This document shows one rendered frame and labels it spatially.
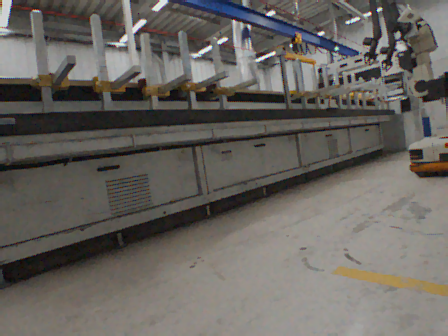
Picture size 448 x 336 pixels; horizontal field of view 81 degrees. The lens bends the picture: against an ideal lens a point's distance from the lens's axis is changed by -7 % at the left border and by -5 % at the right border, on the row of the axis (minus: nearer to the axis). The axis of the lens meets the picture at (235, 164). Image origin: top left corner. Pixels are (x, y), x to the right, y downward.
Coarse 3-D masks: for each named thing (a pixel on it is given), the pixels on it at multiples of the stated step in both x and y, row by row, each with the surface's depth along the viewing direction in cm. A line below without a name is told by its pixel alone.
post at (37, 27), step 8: (32, 16) 106; (40, 16) 108; (32, 24) 107; (40, 24) 108; (40, 32) 108; (40, 40) 108; (40, 48) 108; (40, 56) 107; (40, 64) 107; (40, 72) 107; (48, 72) 109; (40, 88) 108; (48, 88) 109; (48, 96) 109; (48, 104) 109
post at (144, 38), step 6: (144, 36) 141; (144, 42) 141; (144, 48) 141; (150, 48) 143; (144, 54) 142; (150, 54) 143; (144, 60) 143; (150, 60) 143; (144, 66) 144; (150, 66) 143; (150, 72) 143; (150, 78) 143; (150, 84) 142; (150, 96) 143; (156, 96) 144; (150, 102) 144; (156, 102) 144
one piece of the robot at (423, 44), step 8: (424, 24) 207; (424, 32) 208; (432, 32) 219; (408, 40) 217; (416, 40) 215; (424, 40) 213; (432, 40) 210; (416, 48) 218; (424, 48) 214; (432, 48) 213; (416, 56) 220; (424, 56) 216; (424, 64) 214; (416, 72) 219; (424, 72) 215; (432, 72) 223; (416, 80) 220; (424, 80) 215; (416, 88) 220; (424, 88) 216; (416, 96) 222
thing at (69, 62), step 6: (66, 60) 92; (72, 60) 93; (60, 66) 98; (66, 66) 94; (72, 66) 95; (60, 72) 99; (66, 72) 100; (54, 78) 107; (60, 78) 105; (54, 84) 110; (54, 90) 118
